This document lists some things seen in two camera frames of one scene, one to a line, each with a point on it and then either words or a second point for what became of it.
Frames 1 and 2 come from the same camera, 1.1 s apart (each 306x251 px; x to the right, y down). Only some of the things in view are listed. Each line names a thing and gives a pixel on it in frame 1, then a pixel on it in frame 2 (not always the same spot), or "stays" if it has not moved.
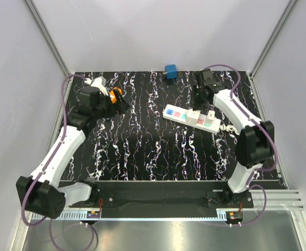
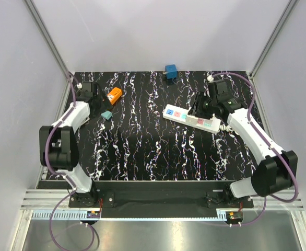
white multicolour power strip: x=179 y=114 stays
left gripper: x=121 y=106 -> x=105 y=104
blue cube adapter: x=171 y=71 stays
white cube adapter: x=192 y=116 stays
